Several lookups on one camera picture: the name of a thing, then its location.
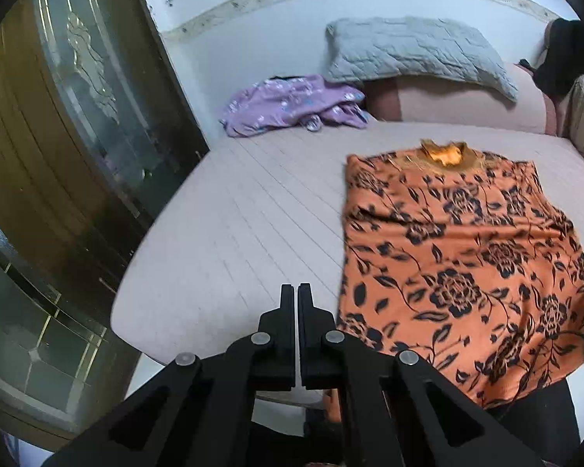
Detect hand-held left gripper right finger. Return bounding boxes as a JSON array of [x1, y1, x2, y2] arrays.
[[298, 283, 546, 467]]

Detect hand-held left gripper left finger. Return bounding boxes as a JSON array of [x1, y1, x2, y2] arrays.
[[41, 283, 297, 467]]

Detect orange black floral shirt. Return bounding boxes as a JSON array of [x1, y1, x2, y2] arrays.
[[337, 139, 584, 409]]

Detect purple floral clothes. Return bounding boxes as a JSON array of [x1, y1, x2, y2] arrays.
[[219, 74, 371, 138]]

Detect pink bed mattress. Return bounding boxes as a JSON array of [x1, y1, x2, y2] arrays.
[[111, 119, 584, 443]]

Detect person's dark trousers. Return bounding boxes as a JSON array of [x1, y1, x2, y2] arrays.
[[487, 374, 582, 467]]

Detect pink bed backrest cushion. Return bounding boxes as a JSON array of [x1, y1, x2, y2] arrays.
[[364, 61, 560, 136]]

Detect wooden door with glass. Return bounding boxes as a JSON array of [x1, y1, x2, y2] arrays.
[[0, 0, 210, 448]]

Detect grey quilted pillow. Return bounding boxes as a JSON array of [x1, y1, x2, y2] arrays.
[[325, 16, 519, 103]]

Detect black hanging cloth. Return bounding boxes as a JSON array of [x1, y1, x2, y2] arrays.
[[535, 18, 584, 98]]

